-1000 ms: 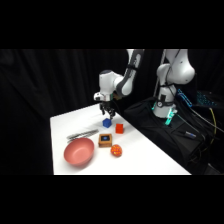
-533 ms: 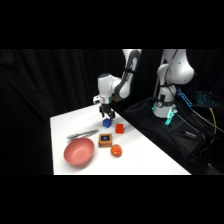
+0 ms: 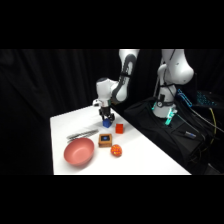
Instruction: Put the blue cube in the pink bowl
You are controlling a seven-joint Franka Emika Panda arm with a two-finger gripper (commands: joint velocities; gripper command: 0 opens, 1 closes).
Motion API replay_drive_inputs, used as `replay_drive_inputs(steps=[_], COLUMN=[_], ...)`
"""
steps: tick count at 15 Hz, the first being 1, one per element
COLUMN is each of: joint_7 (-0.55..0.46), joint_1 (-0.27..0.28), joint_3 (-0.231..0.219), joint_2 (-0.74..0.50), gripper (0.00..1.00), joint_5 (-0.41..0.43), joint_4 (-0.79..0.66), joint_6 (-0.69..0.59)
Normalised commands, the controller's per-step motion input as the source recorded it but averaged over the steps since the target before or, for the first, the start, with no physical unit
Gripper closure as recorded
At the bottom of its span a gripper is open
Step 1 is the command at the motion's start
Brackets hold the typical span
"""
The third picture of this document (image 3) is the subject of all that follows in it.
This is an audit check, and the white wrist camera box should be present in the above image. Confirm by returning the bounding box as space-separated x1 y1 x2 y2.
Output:
92 97 103 107

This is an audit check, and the blue cable bundle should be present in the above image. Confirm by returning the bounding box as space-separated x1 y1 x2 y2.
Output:
176 87 194 109

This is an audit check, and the pink bowl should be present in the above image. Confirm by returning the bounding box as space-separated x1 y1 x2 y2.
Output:
63 137 96 167

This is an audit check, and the black covered robot stand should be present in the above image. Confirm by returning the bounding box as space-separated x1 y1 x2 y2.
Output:
123 95 224 176

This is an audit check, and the small grey blue pen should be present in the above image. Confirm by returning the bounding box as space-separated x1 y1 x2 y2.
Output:
184 130 199 139

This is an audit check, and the orange yellow spotted ball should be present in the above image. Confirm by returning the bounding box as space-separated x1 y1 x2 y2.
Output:
110 143 124 158

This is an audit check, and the yellow cable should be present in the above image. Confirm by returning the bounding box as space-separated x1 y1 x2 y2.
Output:
208 107 218 148

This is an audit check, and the wooden block with blue dot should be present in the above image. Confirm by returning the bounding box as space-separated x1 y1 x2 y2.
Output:
98 132 113 149

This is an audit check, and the teal lit device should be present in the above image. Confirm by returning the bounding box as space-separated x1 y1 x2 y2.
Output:
195 90 215 107

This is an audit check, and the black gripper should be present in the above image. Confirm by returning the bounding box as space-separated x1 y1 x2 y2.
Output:
98 104 116 123

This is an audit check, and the red cube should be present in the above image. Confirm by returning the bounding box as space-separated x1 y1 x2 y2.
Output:
115 123 125 135

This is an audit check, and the black curtain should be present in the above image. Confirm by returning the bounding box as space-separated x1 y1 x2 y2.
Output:
0 49 224 176

